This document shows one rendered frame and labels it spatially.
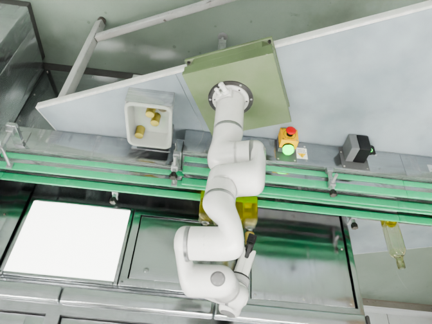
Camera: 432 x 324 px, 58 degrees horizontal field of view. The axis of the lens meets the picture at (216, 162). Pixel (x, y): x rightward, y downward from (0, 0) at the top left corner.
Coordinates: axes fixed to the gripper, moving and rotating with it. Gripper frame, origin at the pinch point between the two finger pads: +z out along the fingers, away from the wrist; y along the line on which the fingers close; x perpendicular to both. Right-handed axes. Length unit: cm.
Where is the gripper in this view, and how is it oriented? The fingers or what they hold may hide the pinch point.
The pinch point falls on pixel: (250, 242)
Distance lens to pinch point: 148.9
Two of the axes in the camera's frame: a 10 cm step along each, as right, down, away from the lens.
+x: -9.4, -3.2, 1.2
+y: 1.2, -6.4, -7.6
